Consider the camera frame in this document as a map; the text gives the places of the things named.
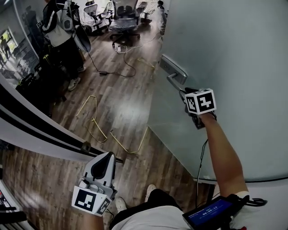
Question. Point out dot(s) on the person's left forearm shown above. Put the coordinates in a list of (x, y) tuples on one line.
[(94, 223)]

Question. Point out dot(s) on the person's right forearm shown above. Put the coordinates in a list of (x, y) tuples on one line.
[(222, 152)]

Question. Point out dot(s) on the black tablet mount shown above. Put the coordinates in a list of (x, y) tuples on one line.
[(243, 202)]

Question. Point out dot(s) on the person's left white shoe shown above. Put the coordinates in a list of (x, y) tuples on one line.
[(121, 204)]

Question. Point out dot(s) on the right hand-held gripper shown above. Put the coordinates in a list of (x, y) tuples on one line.
[(202, 101)]

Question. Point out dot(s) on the black metal railing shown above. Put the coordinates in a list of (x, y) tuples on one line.
[(13, 216)]

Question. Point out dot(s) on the black power adapter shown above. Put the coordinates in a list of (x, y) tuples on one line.
[(103, 73)]

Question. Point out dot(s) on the person's right white shoe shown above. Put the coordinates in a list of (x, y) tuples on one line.
[(150, 191)]

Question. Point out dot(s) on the black waist-mounted phone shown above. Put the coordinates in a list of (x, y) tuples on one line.
[(207, 212)]

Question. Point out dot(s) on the white office chair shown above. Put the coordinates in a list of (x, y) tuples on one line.
[(105, 11), (91, 15)]

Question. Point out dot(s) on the black round fan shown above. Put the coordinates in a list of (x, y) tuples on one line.
[(83, 38)]

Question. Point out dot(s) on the black equipment pile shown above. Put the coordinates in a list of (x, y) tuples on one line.
[(40, 85)]

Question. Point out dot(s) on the frosted glass door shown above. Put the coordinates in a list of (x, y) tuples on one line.
[(225, 45)]

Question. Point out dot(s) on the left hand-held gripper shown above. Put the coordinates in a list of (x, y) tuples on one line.
[(85, 200)]

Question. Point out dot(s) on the plastic-wrapped black mesh chair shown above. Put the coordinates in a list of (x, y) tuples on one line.
[(123, 24)]

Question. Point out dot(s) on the person's black trousers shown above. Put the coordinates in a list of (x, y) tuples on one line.
[(162, 200)]

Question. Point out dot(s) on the person's white shirt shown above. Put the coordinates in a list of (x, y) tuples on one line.
[(146, 221)]

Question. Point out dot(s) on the white power strip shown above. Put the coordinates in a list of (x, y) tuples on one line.
[(121, 49)]

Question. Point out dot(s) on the person's white shoe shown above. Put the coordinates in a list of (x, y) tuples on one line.
[(150, 191), (121, 204)]

